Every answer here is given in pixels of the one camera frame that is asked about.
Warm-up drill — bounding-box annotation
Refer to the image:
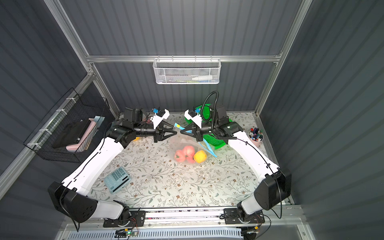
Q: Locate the black wire wall basket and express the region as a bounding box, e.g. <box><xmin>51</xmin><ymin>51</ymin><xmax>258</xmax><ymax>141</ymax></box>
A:
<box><xmin>24</xmin><ymin>92</ymin><xmax>114</xmax><ymax>163</ymax></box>

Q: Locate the white tube in basket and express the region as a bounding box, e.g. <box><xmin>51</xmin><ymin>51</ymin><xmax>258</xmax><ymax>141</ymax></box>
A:
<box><xmin>192</xmin><ymin>75</ymin><xmax>213</xmax><ymax>82</ymax></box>

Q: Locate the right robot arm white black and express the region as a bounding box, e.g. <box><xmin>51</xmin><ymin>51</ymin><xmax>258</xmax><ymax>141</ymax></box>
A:
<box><xmin>180</xmin><ymin>107</ymin><xmax>292</xmax><ymax>222</ymax></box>

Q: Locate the green plastic basket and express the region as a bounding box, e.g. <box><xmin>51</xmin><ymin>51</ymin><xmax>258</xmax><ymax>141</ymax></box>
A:
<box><xmin>186</xmin><ymin>104</ymin><xmax>243</xmax><ymax>144</ymax></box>

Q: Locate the pink peach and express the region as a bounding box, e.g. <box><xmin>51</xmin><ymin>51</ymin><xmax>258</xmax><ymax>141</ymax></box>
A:
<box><xmin>186</xmin><ymin>157</ymin><xmax>196</xmax><ymax>164</ymax></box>
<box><xmin>174</xmin><ymin>150</ymin><xmax>186</xmax><ymax>163</ymax></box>
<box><xmin>183</xmin><ymin>146</ymin><xmax>196</xmax><ymax>158</ymax></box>

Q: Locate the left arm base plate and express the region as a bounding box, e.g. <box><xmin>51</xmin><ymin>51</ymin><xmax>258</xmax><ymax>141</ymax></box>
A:
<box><xmin>103</xmin><ymin>210</ymin><xmax>146</xmax><ymax>228</ymax></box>

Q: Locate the pink handle tool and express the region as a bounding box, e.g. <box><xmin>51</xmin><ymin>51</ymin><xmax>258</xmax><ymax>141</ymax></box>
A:
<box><xmin>66</xmin><ymin>118</ymin><xmax>96</xmax><ymax>153</ymax></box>

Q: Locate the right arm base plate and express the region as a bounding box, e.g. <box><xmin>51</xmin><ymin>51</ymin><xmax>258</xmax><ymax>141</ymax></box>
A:
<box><xmin>220</xmin><ymin>208</ymin><xmax>265</xmax><ymax>225</ymax></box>

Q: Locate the white wire wall basket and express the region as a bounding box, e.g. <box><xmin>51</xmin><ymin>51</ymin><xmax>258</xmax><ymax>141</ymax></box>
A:
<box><xmin>153</xmin><ymin>59</ymin><xmax>222</xmax><ymax>85</ymax></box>

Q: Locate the black pouch in basket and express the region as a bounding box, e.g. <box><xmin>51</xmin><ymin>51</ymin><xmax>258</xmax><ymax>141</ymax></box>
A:
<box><xmin>52</xmin><ymin>120</ymin><xmax>90</xmax><ymax>149</ymax></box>

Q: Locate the pink peach top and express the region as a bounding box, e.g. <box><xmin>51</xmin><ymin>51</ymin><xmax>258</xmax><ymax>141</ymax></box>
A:
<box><xmin>183</xmin><ymin>146</ymin><xmax>196</xmax><ymax>158</ymax></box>

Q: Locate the pink pen cup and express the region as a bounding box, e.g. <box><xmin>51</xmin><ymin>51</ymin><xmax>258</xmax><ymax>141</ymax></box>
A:
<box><xmin>249</xmin><ymin>128</ymin><xmax>264</xmax><ymax>148</ymax></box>

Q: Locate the teal calculator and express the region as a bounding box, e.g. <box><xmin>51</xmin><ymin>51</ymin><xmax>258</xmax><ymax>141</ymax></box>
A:
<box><xmin>104</xmin><ymin>167</ymin><xmax>132</xmax><ymax>194</ymax></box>

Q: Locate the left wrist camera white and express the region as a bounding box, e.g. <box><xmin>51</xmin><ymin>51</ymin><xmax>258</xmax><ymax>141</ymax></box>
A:
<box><xmin>150</xmin><ymin>108</ymin><xmax>170</xmax><ymax>130</ymax></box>

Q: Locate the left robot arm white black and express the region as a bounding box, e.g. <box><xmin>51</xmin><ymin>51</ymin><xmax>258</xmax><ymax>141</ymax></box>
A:
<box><xmin>48</xmin><ymin>108</ymin><xmax>177</xmax><ymax>224</ymax></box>

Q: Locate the pink peach bottom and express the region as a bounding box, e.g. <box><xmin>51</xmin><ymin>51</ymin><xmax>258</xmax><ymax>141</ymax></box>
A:
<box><xmin>186</xmin><ymin>157</ymin><xmax>196</xmax><ymax>164</ymax></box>

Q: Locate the yellow peach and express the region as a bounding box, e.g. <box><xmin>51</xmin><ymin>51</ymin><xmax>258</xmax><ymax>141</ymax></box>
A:
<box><xmin>193</xmin><ymin>150</ymin><xmax>208</xmax><ymax>164</ymax></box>

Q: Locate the clear zip-top bag blue zipper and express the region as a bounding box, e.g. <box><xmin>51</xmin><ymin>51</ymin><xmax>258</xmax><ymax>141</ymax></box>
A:
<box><xmin>104</xmin><ymin>119</ymin><xmax>153</xmax><ymax>149</ymax></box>

